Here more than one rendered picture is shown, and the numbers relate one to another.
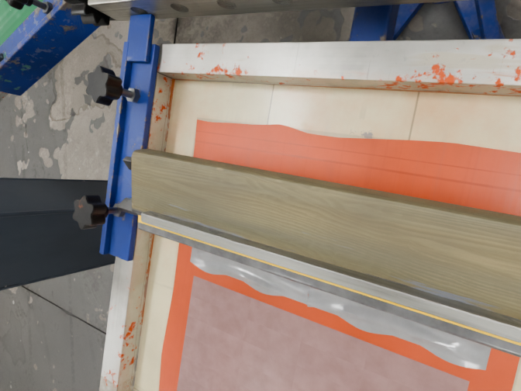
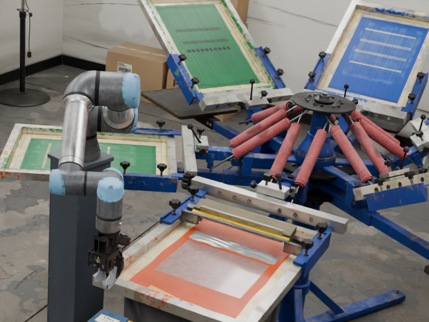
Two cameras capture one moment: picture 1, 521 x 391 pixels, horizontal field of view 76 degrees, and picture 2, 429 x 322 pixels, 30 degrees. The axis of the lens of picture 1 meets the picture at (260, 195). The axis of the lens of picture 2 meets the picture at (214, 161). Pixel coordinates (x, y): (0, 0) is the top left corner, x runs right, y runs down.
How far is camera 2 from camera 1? 3.00 m
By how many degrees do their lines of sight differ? 66
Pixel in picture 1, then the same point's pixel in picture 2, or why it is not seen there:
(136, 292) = (163, 233)
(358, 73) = not seen: hidden behind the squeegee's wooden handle
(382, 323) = (251, 253)
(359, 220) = (259, 218)
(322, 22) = not seen: outside the picture
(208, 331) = (188, 249)
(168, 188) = (211, 205)
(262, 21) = not seen: hidden behind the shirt
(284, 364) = (217, 258)
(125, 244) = (172, 220)
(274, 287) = (220, 245)
